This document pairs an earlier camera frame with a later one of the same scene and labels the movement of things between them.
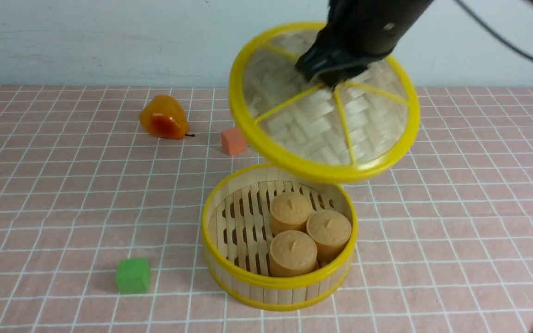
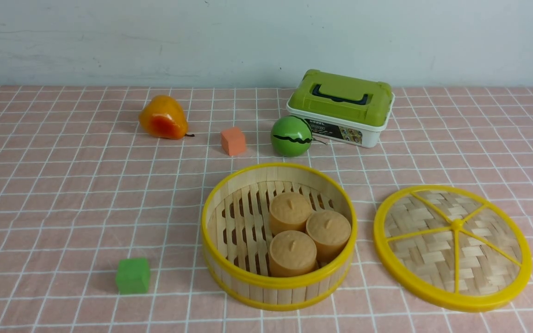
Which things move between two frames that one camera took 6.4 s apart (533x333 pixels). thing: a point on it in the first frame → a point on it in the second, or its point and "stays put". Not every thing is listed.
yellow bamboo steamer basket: [271, 241] stays put
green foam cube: [133, 275] stays put
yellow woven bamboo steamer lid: [363, 127] → [452, 248]
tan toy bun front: [292, 253] stays put
